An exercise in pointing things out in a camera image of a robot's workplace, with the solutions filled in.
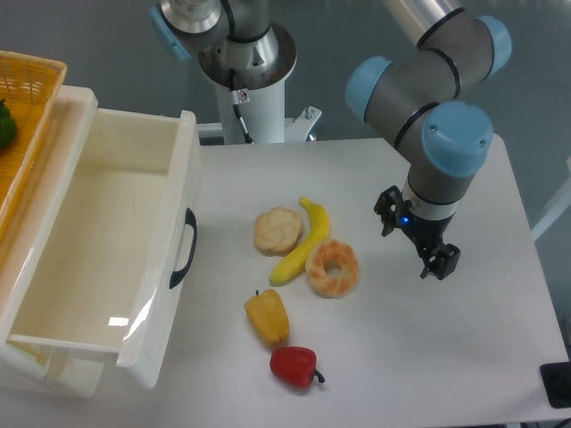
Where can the pale cream swirl donut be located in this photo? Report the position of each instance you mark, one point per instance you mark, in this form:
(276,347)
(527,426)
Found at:
(277,231)

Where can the black device at edge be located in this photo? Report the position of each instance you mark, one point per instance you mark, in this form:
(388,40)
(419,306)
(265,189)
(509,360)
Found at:
(556,381)

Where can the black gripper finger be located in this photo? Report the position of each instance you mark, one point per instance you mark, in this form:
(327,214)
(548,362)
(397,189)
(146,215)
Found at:
(386,208)
(440,261)

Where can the orange woven basket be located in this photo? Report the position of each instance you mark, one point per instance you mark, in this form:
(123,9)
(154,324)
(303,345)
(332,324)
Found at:
(29,85)

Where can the green bell pepper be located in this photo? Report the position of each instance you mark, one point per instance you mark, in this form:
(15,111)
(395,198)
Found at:
(8,126)

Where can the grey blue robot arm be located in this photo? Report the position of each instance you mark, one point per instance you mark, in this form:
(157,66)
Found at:
(414,106)

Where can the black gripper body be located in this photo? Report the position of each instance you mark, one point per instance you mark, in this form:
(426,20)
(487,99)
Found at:
(426,234)

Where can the yellow banana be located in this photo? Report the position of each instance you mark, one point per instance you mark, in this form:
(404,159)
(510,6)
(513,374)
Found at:
(293,263)

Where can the red bell pepper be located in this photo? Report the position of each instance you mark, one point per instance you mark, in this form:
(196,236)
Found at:
(296,366)

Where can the yellow bell pepper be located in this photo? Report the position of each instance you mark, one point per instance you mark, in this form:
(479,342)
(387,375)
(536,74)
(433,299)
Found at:
(267,315)

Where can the white drawer cabinet frame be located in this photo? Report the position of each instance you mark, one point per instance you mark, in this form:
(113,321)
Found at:
(45,368)

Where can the white frame bar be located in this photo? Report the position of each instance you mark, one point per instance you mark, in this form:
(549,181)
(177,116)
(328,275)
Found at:
(557,204)

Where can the black drawer handle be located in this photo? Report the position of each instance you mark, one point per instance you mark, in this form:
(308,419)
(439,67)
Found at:
(186,249)

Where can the white plastic drawer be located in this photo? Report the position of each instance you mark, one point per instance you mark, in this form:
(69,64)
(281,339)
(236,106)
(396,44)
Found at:
(101,287)

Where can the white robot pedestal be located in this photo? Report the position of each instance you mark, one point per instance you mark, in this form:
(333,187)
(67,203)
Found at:
(249,78)

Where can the orange glazed ring donut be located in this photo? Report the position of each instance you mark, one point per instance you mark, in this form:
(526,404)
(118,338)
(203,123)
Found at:
(333,269)

